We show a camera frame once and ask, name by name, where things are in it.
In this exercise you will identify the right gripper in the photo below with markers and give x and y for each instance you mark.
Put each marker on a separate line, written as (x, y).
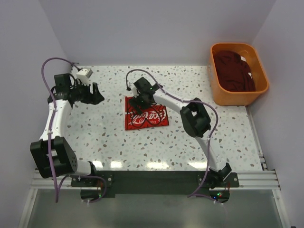
(139, 101)

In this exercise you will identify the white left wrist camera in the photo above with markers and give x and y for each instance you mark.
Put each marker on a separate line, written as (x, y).
(84, 74)

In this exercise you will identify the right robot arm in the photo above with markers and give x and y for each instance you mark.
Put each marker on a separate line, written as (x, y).
(196, 123)

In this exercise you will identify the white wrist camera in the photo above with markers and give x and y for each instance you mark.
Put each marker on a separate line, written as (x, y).
(84, 74)
(133, 90)

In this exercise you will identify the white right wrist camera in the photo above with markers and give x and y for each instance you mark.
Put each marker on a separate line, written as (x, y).
(133, 90)

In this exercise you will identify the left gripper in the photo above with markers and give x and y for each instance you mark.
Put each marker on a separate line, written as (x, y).
(90, 93)

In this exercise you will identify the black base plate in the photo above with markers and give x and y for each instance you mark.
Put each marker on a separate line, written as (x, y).
(109, 184)

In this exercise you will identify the white t shirt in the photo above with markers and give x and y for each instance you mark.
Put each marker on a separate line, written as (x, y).
(154, 116)

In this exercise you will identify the dark red t shirt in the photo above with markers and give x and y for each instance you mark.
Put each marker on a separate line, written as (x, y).
(234, 74)

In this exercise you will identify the orange plastic basket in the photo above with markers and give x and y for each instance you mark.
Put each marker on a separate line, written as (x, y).
(223, 97)

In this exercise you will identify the aluminium frame rail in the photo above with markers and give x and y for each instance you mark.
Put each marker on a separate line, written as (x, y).
(160, 197)

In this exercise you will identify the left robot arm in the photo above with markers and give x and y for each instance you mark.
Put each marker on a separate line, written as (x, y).
(52, 154)

